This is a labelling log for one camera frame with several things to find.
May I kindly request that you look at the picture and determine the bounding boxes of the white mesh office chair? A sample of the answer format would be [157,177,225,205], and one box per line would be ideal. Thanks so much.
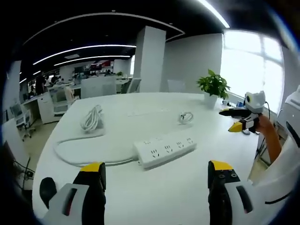
[120,78,142,94]

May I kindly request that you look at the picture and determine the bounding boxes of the white filing cabinet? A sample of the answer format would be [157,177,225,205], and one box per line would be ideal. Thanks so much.
[37,92,60,125]

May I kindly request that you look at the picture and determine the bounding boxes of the white power strip cable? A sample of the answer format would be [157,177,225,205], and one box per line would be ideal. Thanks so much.
[52,104,142,167]

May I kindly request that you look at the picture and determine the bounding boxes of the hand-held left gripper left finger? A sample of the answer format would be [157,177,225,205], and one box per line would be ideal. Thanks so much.
[42,161,107,225]

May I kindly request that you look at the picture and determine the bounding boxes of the white desk cable cover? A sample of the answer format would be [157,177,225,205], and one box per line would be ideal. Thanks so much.
[127,107,170,117]

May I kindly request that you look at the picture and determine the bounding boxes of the person's white shirt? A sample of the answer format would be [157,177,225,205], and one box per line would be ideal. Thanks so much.
[247,135,300,213]

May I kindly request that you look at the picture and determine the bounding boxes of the curved ceiling light strip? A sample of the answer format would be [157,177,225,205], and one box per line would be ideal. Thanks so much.
[32,44,137,65]

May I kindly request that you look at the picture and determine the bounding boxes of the white desk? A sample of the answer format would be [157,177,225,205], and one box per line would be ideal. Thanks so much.
[31,91,266,225]

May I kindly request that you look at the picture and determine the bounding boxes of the white desk partition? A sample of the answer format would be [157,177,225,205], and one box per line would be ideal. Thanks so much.
[80,76,118,99]

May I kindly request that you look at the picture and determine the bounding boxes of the white charger with cable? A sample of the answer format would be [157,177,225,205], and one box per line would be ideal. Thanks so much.
[178,112,195,125]

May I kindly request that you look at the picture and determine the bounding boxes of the long ceiling light strip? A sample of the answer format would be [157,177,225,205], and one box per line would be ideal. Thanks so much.
[203,0,231,29]

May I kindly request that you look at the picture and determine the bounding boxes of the grey office chair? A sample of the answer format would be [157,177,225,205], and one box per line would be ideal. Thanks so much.
[9,103,36,142]

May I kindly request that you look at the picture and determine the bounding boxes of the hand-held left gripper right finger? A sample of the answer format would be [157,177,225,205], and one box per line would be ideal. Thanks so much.
[207,160,255,225]

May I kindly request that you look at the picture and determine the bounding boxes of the green potted plant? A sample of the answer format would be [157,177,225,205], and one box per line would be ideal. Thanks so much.
[196,68,232,110]

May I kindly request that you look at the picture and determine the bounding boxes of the white office printer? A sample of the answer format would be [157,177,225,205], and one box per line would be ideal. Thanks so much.
[47,84,76,116]

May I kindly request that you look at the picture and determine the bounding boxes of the black floor cables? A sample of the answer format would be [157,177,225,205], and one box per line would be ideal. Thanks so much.
[13,157,36,187]

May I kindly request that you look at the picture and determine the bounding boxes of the white power strip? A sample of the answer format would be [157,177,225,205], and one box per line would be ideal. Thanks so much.
[133,132,197,171]

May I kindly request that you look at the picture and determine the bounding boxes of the person's right hand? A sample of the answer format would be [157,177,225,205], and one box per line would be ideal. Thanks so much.
[254,115,274,135]

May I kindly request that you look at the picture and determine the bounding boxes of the white worn device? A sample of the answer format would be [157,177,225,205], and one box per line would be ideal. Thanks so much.
[284,90,300,147]

